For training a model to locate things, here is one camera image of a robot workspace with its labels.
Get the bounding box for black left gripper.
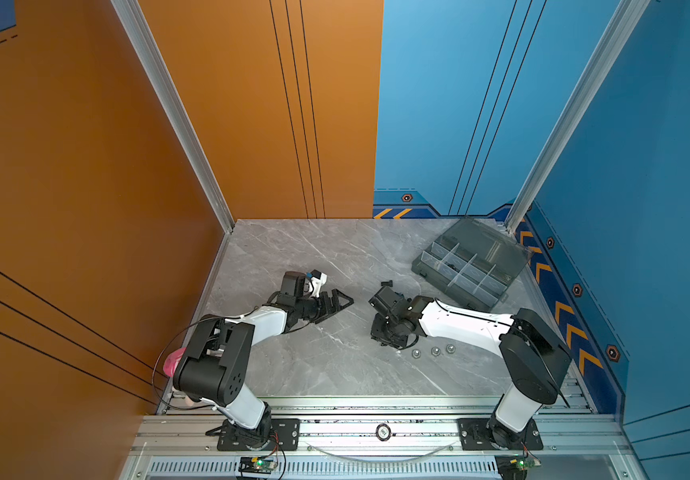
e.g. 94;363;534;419
294;289;352;323

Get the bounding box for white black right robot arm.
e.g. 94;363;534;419
369;285;572;450

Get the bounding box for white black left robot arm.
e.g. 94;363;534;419
171;289;355;449

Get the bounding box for clear grey compartment organizer box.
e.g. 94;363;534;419
412;217;532;312

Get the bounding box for pink object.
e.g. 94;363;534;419
163;347;186;378

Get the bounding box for green circuit board left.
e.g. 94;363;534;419
238;457;278;476

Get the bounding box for green circuit board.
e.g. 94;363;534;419
238;457;278;476
495;456;542;480

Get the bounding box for green circuit board right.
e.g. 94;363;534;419
495;456;542;480

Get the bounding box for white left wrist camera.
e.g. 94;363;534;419
307;270;327;298

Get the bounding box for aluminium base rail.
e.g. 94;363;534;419
121;394;645;479

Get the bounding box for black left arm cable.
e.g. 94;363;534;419
151;316;226;412

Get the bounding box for aluminium frame post left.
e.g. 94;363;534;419
111;0;235;235

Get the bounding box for aluminium frame post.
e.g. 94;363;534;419
111;0;235;235
504;0;650;235

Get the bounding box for aluminium frame post right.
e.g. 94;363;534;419
504;0;650;235

